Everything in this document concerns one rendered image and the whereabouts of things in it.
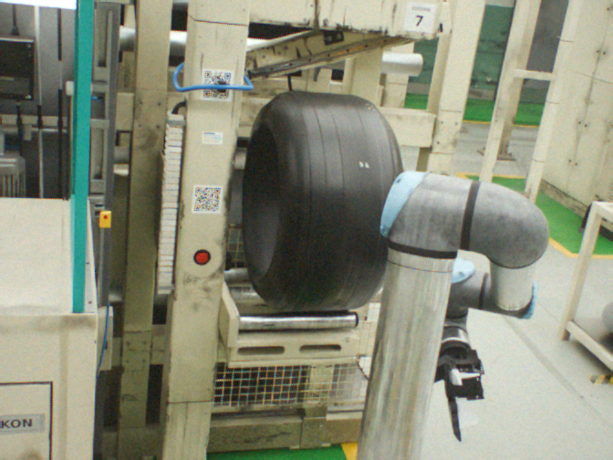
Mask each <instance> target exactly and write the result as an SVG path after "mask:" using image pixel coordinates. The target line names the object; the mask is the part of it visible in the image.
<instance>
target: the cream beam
mask: <svg viewBox="0 0 613 460"><path fill-rule="evenodd" d="M408 1H412V2H420V3H427V4H436V9H435V15H434V20H433V25H432V31H431V33H427V32H419V31H410V30H403V26H404V20H405V15H406V9H407V3H408ZM442 2H443V0H251V6H250V16H249V22H253V23H261V24H270V25H280V26H297V27H306V28H315V29H325V30H334V31H342V32H351V33H360V34H370V35H379V36H388V37H406V38H415V39H423V40H432V41H435V40H436V37H437V33H438V27H439V23H440V17H441V12H442Z"/></svg>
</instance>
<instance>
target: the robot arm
mask: <svg viewBox="0 0 613 460"><path fill-rule="evenodd" d="M380 232H381V234H382V235H384V236H385V237H389V238H390V239H389V244H388V250H389V254H388V261H387V266H386V272H385V277H384V283H383V289H382V295H381V301H380V306H379V317H378V323H377V328H376V334H375V340H374V346H373V351H372V357H371V364H370V369H369V379H368V385H367V391H366V397H365V402H364V408H363V414H362V420H361V426H360V431H359V437H358V447H357V453H356V459H355V460H421V451H422V446H423V440H424V435H425V430H426V424H427V419H428V413H429V409H430V403H431V393H432V388H433V384H434V383H435V382H439V381H441V380H444V389H445V394H446V397H447V399H448V407H449V414H450V419H451V424H452V432H453V434H454V436H455V437H456V439H457V440H458V442H461V441H462V437H461V430H462V429H465V428H468V427H471V426H474V425H477V424H478V423H479V417H478V416H477V415H476V414H474V413H470V412H469V411H468V410H467V405H466V402H465V401H463V400H458V401H457V402H456V399H455V397H458V398H466V400H467V401H475V400H483V399H484V396H483V385H482V381H481V375H482V374H485V373H484V369H483V364H482V361H481V359H479V357H478V354H477V350H473V349H472V345H471V342H470V338H469V335H468V331H467V327H466V326H467V319H468V312H469V308H472V309H478V310H482V311H486V312H491V313H495V314H500V315H504V316H508V317H513V318H517V319H530V318H532V317H533V314H534V311H535V304H536V301H537V295H538V283H537V282H535V281H533V279H534V272H535V262H536V261H538V260H539V259H540V257H541V256H542V255H543V254H544V252H545V250H546V248H547V245H548V240H549V226H548V223H547V221H546V219H545V216H544V214H543V213H542V211H541V210H540V209H539V208H538V207H537V206H536V205H535V204H534V203H533V202H532V201H530V200H529V199H527V198H526V197H524V196H523V195H521V194H519V193H517V192H515V191H513V190H511V189H508V188H506V187H503V186H501V185H499V184H495V183H489V182H480V181H475V180H469V179H463V178H458V177H451V176H446V175H440V174H434V173H430V172H413V171H406V172H403V173H402V174H400V175H399V176H398V178H397V179H396V181H395V182H394V184H393V185H392V187H391V189H390V193H389V195H388V198H387V201H386V203H385V206H384V210H383V214H382V217H381V226H380ZM458 250H463V251H468V252H474V253H478V254H481V255H484V256H486V258H487V259H489V266H490V273H488V272H484V271H480V270H475V266H474V265H473V263H472V262H471V261H469V260H465V259H463V258H457V255H458ZM481 367H482V370H481ZM457 404H458V406H457ZM458 409H459V413H458Z"/></svg>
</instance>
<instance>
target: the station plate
mask: <svg viewBox="0 0 613 460"><path fill-rule="evenodd" d="M435 9H436V4H427V3H420V2H412V1H408V3H407V9H406V15H405V20H404V26H403V30H410V31H419V32H427V33H431V31H432V25H433V20H434V15H435Z"/></svg>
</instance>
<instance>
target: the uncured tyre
mask: <svg viewBox="0 0 613 460"><path fill-rule="evenodd" d="M302 94H304V95H302ZM310 95H316V96H310ZM323 96H328V97H323ZM364 103H368V104H370V105H373V106H374V107H375V108H376V110H377V111H378V112H376V111H373V110H368V109H367V107H366V106H365V104H364ZM358 160H369V162H370V170H359V169H358ZM402 173H404V171H403V165H402V159H401V155H400V147H399V144H398V141H397V138H396V136H395V133H394V131H393V129H392V128H391V126H390V124H389V122H388V121H387V120H386V119H385V117H384V116H383V115H382V114H381V112H380V111H379V110H378V108H377V107H376V106H375V105H374V104H373V103H372V102H370V101H369V100H367V99H363V98H361V97H358V96H355V95H346V94H334V93H321V92H309V91H297V90H292V91H288V92H284V93H279V94H278V95H276V96H275V97H274V98H273V99H271V100H270V101H269V102H268V103H267V104H265V105H264V106H263V107H262V108H261V109H260V111H259V112H258V114H257V116H256V118H255V122H254V124H253V127H252V129H251V133H250V137H249V141H248V145H247V150H246V155H245V161H244V177H243V189H242V232H243V244H244V258H245V263H246V267H247V272H248V276H249V278H250V281H251V284H252V286H253V288H254V290H255V292H256V293H257V294H258V295H259V296H260V297H261V298H262V299H263V300H264V301H265V302H266V303H267V304H268V305H269V306H270V307H271V308H274V309H277V310H281V311H284V312H331V311H351V310H353V309H356V308H361V307H364V306H365V305H367V304H368V303H369V302H370V301H371V300H372V299H373V298H374V297H375V295H376V294H377V293H378V292H379V291H380V290H381V289H382V288H383V283H384V277H385V272H386V266H387V261H388V254H389V250H388V244H389V239H390V238H389V237H385V236H384V235H382V234H381V232H380V226H381V217H382V214H383V210H384V206H385V203H386V201H387V198H388V195H389V193H390V189H391V187H392V185H393V184H394V182H395V181H396V179H397V178H398V176H399V175H400V174H402Z"/></svg>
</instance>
